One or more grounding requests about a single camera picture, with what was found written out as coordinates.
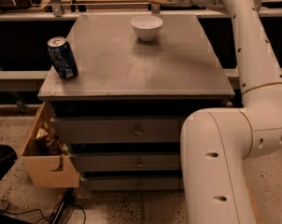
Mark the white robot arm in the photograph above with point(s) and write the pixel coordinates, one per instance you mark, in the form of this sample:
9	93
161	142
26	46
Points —
214	141

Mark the bottom grey drawer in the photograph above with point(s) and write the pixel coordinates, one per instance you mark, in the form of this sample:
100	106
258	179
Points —
124	183

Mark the wooden side box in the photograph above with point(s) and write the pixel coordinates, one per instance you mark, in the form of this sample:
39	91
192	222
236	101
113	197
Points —
44	169

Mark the top grey drawer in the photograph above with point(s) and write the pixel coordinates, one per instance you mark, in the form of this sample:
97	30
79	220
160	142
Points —
130	130

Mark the snack bags in box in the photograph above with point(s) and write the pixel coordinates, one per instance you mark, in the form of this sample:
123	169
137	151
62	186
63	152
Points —
48	142

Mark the grey drawer cabinet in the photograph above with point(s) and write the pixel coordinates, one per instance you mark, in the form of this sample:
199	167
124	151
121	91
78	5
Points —
121	76

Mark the grey drawer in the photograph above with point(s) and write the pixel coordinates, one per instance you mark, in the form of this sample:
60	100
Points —
130	130
124	183
125	161

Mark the black chair seat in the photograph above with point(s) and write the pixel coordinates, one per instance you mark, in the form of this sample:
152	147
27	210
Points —
7	159

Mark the blue soda can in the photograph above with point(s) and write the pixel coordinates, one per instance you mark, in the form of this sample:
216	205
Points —
62	57

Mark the middle grey drawer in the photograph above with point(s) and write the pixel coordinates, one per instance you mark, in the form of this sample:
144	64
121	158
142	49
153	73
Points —
125	161

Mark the white ceramic bowl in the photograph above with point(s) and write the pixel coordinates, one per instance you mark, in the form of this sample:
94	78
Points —
146	27

